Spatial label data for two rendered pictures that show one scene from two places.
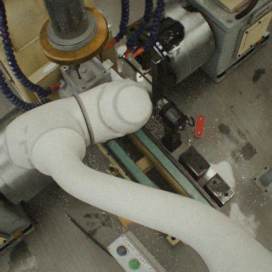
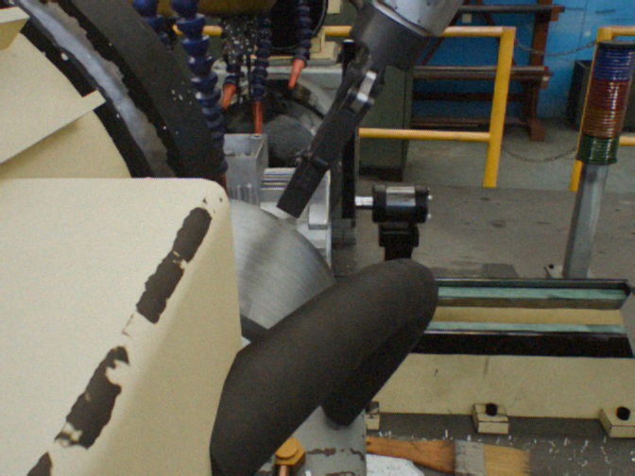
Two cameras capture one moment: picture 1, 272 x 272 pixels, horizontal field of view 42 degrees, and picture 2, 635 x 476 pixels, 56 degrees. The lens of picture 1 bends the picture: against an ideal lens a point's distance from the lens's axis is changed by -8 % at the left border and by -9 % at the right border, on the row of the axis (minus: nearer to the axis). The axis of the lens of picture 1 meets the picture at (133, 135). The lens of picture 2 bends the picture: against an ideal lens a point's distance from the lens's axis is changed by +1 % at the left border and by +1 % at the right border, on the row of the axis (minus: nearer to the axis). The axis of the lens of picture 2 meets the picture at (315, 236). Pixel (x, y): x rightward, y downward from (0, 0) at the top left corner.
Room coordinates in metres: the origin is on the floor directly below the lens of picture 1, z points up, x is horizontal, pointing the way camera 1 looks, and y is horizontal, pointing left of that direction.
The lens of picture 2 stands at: (0.09, 0.61, 1.35)
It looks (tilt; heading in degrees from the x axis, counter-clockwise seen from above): 25 degrees down; 306
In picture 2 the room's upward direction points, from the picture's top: 1 degrees counter-clockwise
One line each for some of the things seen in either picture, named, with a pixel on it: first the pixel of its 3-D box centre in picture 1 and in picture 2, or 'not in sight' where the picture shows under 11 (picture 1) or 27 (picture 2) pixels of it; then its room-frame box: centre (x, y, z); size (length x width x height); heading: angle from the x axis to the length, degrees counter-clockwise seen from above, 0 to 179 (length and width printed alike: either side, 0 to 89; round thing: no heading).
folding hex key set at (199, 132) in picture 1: (200, 126); not in sight; (0.51, -0.24, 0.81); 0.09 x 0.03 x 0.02; 161
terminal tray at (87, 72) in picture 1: (86, 76); (215, 173); (0.60, 0.11, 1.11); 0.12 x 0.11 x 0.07; 33
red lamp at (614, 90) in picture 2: not in sight; (609, 91); (0.27, -0.45, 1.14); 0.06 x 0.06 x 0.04
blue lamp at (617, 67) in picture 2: not in sight; (614, 61); (0.27, -0.45, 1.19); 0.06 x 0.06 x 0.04
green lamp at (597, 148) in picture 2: not in sight; (597, 145); (0.27, -0.45, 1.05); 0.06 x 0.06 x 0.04
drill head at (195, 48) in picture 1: (175, 38); (277, 148); (0.75, -0.19, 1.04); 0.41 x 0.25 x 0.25; 122
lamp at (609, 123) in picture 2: not in sight; (603, 119); (0.27, -0.45, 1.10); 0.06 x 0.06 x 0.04
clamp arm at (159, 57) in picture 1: (158, 83); (350, 132); (0.53, -0.09, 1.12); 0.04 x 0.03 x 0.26; 32
